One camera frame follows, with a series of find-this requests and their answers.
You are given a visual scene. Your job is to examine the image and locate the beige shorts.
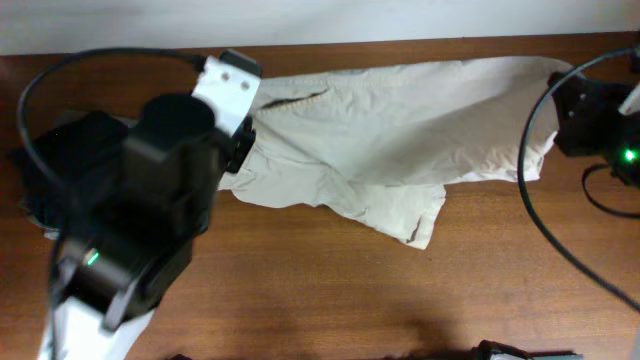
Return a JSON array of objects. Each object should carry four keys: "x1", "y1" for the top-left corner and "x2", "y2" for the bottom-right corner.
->
[{"x1": 220, "y1": 56, "x2": 569, "y2": 249}]

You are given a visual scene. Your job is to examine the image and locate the black folded garment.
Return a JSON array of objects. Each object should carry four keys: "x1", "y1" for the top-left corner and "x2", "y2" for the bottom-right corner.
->
[{"x1": 7, "y1": 110, "x2": 131, "y2": 231}]

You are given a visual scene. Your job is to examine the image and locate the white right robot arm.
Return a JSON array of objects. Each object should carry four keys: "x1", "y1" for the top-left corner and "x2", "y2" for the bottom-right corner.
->
[{"x1": 548, "y1": 71, "x2": 639, "y2": 187}]

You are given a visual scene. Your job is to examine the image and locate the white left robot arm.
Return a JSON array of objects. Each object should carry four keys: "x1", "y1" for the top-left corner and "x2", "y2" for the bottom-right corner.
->
[{"x1": 28, "y1": 48, "x2": 263, "y2": 359}]

